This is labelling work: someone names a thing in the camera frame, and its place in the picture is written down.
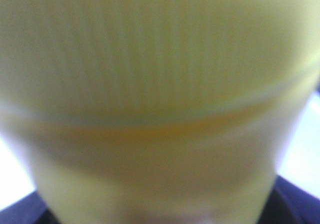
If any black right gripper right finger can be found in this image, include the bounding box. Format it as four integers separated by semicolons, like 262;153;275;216
257;176;320;224

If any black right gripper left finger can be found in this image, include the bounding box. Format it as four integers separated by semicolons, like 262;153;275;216
0;191;59;224

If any yellow squeeze bottle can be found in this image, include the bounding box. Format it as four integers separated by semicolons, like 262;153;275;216
0;0;320;223

